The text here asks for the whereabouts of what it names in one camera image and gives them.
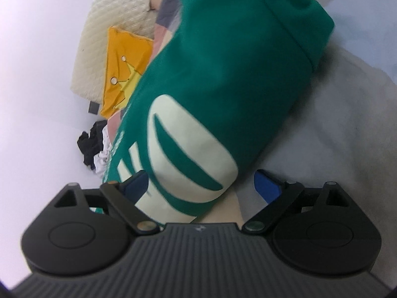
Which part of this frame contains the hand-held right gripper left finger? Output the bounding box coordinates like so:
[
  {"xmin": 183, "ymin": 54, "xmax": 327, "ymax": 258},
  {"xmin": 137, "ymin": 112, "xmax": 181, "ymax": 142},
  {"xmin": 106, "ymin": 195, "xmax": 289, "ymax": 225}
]
[{"xmin": 53, "ymin": 171, "xmax": 161, "ymax": 236}]

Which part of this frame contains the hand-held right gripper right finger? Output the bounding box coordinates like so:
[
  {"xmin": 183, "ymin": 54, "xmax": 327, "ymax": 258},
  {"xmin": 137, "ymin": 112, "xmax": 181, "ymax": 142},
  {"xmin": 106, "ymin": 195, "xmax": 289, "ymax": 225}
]
[{"xmin": 242, "ymin": 169, "xmax": 353, "ymax": 234}]

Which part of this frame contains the green hoodie with pale print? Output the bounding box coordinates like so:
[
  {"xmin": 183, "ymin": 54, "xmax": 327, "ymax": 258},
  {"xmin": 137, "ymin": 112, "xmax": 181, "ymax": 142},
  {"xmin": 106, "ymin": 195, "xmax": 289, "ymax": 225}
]
[{"xmin": 90, "ymin": 0, "xmax": 335, "ymax": 226}]

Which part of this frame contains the white clothes pile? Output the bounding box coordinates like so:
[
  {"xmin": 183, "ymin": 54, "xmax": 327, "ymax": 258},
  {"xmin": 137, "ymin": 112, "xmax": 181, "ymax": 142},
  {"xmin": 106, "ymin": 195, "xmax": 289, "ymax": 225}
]
[{"xmin": 93, "ymin": 124, "xmax": 114, "ymax": 175}]

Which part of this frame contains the black clothes pile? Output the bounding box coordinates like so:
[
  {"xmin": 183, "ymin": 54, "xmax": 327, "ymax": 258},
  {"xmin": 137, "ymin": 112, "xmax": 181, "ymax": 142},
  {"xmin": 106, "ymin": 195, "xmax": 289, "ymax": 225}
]
[{"xmin": 77, "ymin": 120, "xmax": 109, "ymax": 170}]

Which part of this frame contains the pale grey cloth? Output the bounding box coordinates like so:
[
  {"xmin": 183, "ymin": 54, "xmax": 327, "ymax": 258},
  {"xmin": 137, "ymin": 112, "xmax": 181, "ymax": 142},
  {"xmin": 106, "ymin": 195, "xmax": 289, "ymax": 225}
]
[{"xmin": 211, "ymin": 45, "xmax": 397, "ymax": 286}]

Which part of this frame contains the yellow crown pillow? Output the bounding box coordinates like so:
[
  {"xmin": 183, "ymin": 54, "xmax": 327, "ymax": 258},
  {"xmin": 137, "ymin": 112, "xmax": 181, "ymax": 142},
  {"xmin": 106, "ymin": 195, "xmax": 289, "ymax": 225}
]
[{"xmin": 100, "ymin": 26, "xmax": 155, "ymax": 119}]

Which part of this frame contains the patchwork bed quilt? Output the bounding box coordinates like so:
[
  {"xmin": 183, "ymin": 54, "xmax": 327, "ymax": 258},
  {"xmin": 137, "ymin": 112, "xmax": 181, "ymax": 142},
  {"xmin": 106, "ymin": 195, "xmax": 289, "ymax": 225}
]
[{"xmin": 105, "ymin": 0, "xmax": 187, "ymax": 138}]

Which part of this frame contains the cream quilted headboard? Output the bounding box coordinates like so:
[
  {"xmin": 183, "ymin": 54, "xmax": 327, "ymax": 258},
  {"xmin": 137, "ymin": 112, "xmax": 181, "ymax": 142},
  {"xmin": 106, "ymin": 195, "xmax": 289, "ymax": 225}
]
[{"xmin": 70, "ymin": 0, "xmax": 174, "ymax": 105}]

